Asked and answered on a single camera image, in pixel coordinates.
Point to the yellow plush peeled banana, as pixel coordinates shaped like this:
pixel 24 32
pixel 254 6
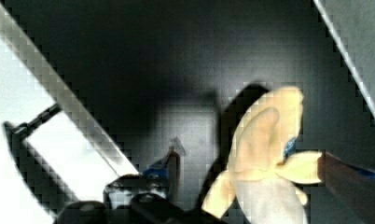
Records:
pixel 259 176

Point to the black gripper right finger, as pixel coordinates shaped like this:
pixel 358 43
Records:
pixel 351 184

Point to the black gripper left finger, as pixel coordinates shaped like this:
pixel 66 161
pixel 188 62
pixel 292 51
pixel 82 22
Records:
pixel 133 199

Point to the black and silver toaster oven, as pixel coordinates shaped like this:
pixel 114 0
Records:
pixel 133 73

